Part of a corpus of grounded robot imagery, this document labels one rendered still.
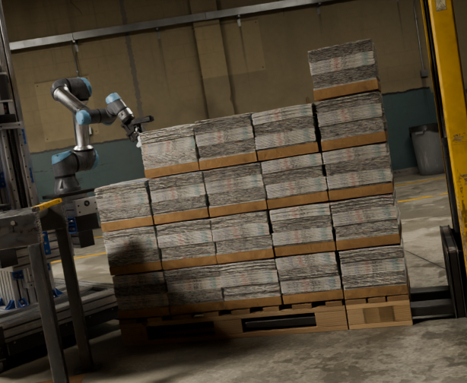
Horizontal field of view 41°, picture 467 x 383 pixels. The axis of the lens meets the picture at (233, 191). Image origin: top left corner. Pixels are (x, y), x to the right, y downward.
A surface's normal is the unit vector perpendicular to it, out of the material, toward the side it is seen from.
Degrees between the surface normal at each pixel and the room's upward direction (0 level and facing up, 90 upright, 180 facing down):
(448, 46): 90
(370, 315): 90
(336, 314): 90
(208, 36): 90
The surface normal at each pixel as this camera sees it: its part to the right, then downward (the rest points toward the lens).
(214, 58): 0.07, 0.06
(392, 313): -0.26, 0.11
